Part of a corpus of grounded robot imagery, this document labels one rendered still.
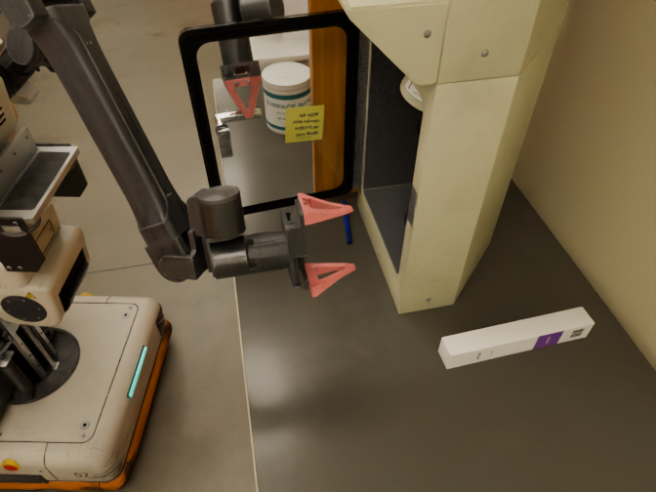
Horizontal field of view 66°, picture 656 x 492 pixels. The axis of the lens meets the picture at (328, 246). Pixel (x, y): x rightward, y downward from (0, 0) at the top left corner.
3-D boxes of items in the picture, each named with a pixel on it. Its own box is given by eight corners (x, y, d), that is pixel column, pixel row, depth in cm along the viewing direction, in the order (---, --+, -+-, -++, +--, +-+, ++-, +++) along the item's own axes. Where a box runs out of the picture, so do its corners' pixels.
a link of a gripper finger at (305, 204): (357, 204, 68) (288, 214, 66) (359, 250, 71) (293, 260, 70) (346, 184, 74) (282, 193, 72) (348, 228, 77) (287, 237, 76)
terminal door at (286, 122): (352, 193, 113) (361, 8, 84) (216, 221, 107) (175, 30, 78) (351, 190, 114) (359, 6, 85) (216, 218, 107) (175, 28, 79)
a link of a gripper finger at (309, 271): (359, 249, 71) (293, 259, 70) (360, 291, 75) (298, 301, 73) (348, 227, 77) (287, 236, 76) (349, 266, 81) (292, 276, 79)
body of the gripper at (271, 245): (299, 225, 68) (243, 233, 67) (305, 288, 73) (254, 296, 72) (292, 205, 73) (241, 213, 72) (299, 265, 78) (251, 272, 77)
